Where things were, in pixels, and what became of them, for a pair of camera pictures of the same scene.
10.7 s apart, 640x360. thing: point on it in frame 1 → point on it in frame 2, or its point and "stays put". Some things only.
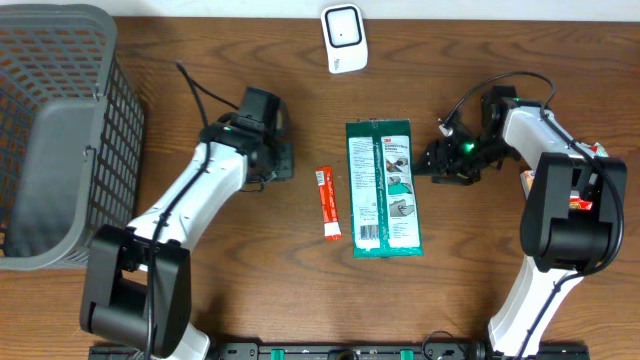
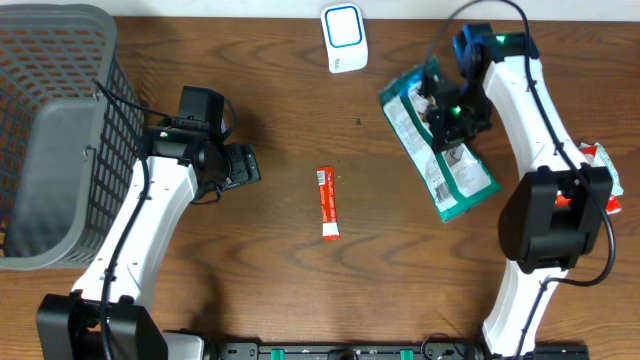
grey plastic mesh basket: [72, 134] stays put
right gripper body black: [464, 161] → [463, 114]
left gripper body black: [277, 164] → [242, 169]
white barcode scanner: [345, 38] stays put
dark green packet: [383, 189] → [448, 179]
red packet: [326, 182] stays put
